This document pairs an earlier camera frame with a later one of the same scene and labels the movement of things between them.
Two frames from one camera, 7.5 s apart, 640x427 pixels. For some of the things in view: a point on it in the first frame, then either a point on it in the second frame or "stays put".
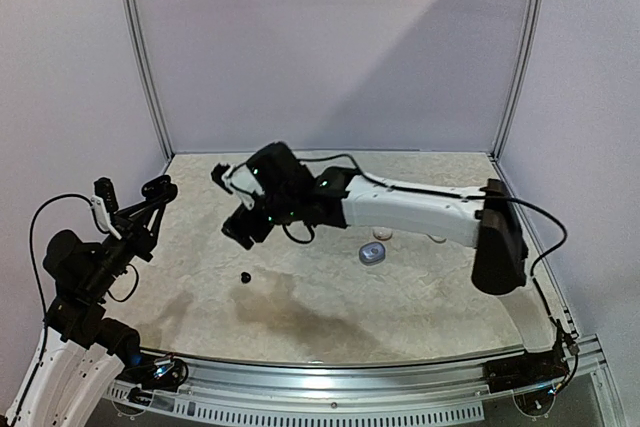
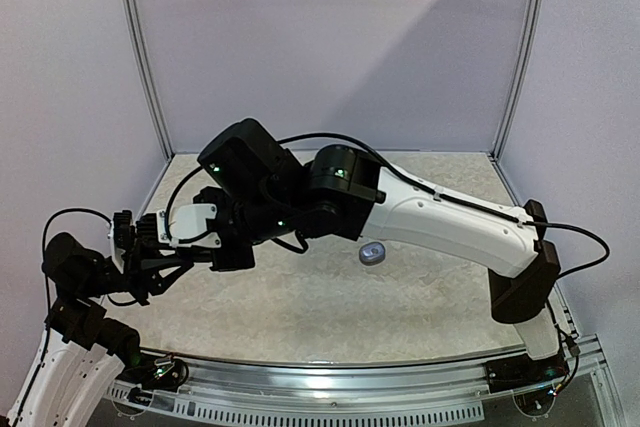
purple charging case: [371, 253] stays put
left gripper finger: [134, 211] to [160, 262]
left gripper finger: [156, 223] to [159, 284]
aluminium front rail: [365, 393] stays put
